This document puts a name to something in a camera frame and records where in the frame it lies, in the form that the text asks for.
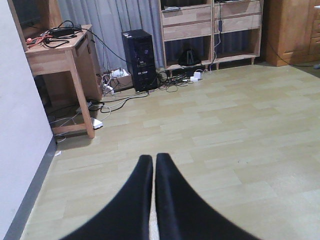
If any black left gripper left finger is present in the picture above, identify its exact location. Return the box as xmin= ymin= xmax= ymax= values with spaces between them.
xmin=62 ymin=155 xmax=153 ymax=240

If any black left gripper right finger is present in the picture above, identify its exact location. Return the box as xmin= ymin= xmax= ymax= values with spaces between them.
xmin=155 ymin=153 xmax=256 ymax=240

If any light wooden side desk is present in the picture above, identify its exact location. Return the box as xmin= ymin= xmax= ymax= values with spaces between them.
xmin=8 ymin=0 xmax=102 ymax=139

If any black power brick on desk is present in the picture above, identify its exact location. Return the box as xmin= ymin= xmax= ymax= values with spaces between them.
xmin=48 ymin=27 xmax=75 ymax=38

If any white router on floor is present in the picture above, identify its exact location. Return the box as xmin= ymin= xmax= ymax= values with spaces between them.
xmin=91 ymin=117 xmax=104 ymax=130

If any white power strip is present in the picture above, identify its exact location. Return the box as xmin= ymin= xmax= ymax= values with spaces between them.
xmin=190 ymin=71 xmax=202 ymax=82

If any black bag in shelf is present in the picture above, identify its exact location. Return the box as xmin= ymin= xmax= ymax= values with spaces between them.
xmin=178 ymin=48 xmax=201 ymax=66

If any black desktop computer tower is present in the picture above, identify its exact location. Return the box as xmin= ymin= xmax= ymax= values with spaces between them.
xmin=121 ymin=29 xmax=158 ymax=92

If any wooden shelf unit with drawers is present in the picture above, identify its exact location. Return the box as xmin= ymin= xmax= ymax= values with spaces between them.
xmin=157 ymin=0 xmax=264 ymax=72

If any grey curtain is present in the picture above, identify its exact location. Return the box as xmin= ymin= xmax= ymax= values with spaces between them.
xmin=58 ymin=0 xmax=164 ymax=69

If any wooden wardrobe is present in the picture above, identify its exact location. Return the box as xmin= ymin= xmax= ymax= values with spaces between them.
xmin=263 ymin=0 xmax=320 ymax=67

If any cardboard box with cables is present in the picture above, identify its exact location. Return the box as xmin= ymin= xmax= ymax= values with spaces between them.
xmin=102 ymin=68 xmax=133 ymax=95

